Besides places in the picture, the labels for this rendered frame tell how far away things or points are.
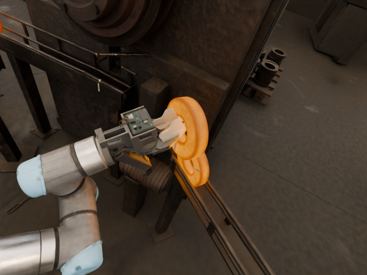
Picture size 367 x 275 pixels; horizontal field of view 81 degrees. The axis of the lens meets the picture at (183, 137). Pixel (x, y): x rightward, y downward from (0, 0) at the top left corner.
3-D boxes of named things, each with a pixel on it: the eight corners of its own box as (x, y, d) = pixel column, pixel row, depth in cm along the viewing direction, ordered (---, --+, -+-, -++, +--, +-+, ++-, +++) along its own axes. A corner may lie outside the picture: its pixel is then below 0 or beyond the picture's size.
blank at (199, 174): (186, 174, 81) (178, 177, 80) (182, 135, 77) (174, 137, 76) (211, 191, 68) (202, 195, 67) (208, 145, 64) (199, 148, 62)
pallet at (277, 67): (171, 58, 253) (179, 19, 221) (200, 39, 307) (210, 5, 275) (264, 106, 232) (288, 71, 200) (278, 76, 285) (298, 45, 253)
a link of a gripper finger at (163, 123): (191, 106, 48) (153, 120, 46) (190, 123, 53) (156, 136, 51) (185, 97, 50) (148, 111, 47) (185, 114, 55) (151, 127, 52)
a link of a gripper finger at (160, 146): (181, 139, 48) (144, 155, 46) (181, 143, 49) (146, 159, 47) (172, 125, 51) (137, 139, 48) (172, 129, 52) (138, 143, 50)
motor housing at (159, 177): (130, 193, 134) (135, 139, 95) (160, 211, 131) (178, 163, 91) (117, 210, 125) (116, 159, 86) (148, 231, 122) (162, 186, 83)
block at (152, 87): (148, 116, 102) (154, 73, 85) (163, 124, 101) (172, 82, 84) (135, 129, 95) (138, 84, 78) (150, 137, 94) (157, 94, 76)
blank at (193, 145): (181, 84, 54) (170, 85, 52) (217, 121, 45) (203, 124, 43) (171, 131, 64) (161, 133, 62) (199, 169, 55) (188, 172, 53)
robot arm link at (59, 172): (36, 174, 47) (11, 155, 40) (86, 155, 50) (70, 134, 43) (40, 207, 43) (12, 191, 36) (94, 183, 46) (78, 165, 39)
